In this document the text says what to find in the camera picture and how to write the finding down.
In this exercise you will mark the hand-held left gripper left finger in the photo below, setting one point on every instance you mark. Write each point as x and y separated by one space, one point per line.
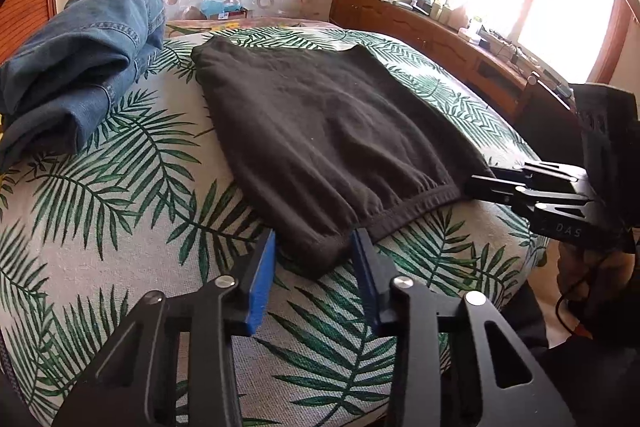
260 287

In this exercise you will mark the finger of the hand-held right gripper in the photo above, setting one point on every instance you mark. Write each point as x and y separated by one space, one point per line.
545 172
505 192

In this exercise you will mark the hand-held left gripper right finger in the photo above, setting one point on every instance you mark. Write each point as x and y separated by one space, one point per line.
372 287

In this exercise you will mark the black pants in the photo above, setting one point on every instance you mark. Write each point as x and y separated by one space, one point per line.
325 132

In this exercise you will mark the leaf print bed sheet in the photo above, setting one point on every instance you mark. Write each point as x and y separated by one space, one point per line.
125 217

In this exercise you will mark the white tissue box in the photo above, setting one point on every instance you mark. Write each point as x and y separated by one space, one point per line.
472 32

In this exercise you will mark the long wooden cabinet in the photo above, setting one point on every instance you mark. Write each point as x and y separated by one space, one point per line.
425 32

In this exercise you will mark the floral blanket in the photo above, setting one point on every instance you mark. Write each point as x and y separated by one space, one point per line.
280 25

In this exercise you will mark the blue packet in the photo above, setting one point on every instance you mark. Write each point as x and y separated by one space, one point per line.
220 9

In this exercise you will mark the blue denim jeans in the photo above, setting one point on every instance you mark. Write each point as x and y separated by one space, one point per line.
80 57

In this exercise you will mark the wooden slatted wardrobe door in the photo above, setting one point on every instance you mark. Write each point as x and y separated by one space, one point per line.
30 22

